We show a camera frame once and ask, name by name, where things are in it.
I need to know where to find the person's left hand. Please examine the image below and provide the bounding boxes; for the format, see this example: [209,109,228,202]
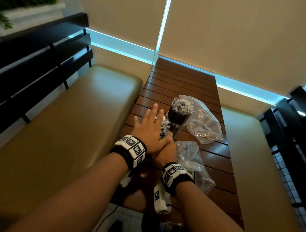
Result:
[131,103,171,156]

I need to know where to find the person's right hand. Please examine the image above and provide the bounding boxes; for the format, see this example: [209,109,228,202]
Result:
[150,133,178,169]

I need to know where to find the clear plastic zip bag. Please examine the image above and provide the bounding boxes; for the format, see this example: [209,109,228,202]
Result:
[174,141,215,194]
[178,95,224,144]

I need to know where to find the transparent plastic cup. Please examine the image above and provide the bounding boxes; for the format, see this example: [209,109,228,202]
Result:
[167,117,187,140]

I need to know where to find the person's left forearm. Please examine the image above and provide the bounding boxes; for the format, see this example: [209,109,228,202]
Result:
[4,153,129,232]

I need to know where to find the person's right forearm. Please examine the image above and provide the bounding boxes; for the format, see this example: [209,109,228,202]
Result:
[176,181,244,232]

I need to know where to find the person's black shoe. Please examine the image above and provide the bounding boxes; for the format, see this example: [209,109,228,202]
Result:
[107,220,123,232]

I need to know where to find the black wristband with white markers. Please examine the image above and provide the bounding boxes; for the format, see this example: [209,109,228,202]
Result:
[110,135,148,171]
[160,162,195,197]

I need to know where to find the crumpled clear wrapper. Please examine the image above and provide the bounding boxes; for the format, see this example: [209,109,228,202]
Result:
[159,221,183,232]

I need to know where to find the beige padded bench seat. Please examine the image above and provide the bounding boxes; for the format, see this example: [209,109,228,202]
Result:
[221,105,299,232]
[0,64,143,230]

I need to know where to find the beige roller blind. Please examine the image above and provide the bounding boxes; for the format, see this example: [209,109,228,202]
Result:
[158,0,306,97]
[81,0,168,51]

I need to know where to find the black slatted bench backrest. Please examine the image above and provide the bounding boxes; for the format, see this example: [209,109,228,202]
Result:
[0,12,94,134]
[259,86,306,208]

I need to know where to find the white planter ledge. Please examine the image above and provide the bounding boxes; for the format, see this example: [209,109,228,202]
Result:
[0,2,66,37]

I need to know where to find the green plant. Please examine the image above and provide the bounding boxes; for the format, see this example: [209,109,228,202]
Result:
[0,0,59,30]

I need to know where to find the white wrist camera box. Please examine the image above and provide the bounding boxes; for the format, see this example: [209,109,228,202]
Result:
[119,171,134,188]
[153,184,172,215]

